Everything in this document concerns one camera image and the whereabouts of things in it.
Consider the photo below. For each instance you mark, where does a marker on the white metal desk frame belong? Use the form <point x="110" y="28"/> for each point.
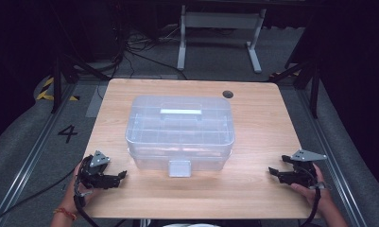
<point x="221" y="20"/>

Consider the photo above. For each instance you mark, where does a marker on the person's right hand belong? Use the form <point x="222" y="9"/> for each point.
<point x="316" y="197"/>

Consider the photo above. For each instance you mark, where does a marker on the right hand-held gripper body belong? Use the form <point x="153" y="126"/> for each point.
<point x="302" y="175"/>

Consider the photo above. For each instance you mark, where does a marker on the grey metal floor rail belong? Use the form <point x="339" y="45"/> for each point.
<point x="29" y="159"/>
<point x="332" y="160"/>

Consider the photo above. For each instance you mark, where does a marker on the dark round table grommet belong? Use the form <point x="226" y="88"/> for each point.
<point x="228" y="94"/>

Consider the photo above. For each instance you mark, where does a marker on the grey floor plate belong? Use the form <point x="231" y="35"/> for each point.
<point x="95" y="105"/>

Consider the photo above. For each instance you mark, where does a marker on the person's left hand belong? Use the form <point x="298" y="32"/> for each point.
<point x="71" y="198"/>

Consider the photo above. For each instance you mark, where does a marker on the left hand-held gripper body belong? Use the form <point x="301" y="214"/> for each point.
<point x="94" y="175"/>

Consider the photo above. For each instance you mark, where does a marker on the clear plastic storage box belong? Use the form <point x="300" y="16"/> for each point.
<point x="180" y="132"/>

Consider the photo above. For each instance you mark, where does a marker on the black metal stand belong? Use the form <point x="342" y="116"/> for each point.
<point x="57" y="82"/>
<point x="314" y="91"/>

